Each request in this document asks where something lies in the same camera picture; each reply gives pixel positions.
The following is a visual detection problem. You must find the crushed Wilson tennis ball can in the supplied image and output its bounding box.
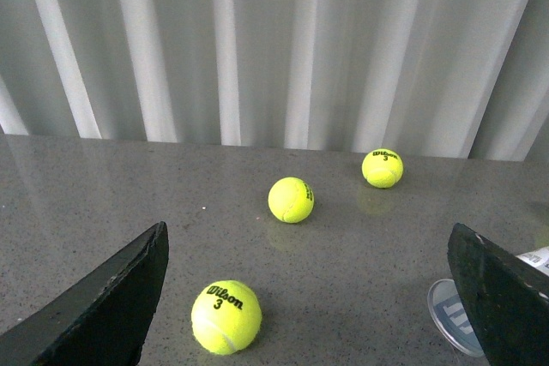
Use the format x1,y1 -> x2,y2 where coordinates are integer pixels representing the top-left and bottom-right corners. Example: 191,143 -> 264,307
427,248 -> 548,359

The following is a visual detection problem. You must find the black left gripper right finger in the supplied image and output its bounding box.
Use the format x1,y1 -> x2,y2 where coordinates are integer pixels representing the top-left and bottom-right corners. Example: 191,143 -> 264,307
448,223 -> 548,365

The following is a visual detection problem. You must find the white pleated curtain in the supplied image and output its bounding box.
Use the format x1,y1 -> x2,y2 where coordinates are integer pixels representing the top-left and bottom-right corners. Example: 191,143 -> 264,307
1,0 -> 548,161

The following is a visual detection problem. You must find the Head Team tennis ball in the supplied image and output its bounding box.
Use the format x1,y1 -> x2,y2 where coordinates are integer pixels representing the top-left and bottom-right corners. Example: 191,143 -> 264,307
268,177 -> 315,224

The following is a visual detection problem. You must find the wilson 3 tennis ball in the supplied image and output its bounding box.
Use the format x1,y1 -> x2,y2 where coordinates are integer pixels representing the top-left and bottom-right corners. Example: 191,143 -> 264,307
191,279 -> 262,356
361,148 -> 404,189

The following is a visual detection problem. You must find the Wilson 3 tennis ball far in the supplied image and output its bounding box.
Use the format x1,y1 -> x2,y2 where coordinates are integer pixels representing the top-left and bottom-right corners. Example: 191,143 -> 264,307
361,148 -> 404,189

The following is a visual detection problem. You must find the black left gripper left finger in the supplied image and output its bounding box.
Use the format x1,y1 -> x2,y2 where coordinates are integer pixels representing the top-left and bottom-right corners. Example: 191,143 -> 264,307
1,222 -> 169,365

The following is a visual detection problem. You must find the Wilson 3 tennis ball near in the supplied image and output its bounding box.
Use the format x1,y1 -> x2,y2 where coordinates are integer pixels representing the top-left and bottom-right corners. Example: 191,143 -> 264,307
191,279 -> 262,356

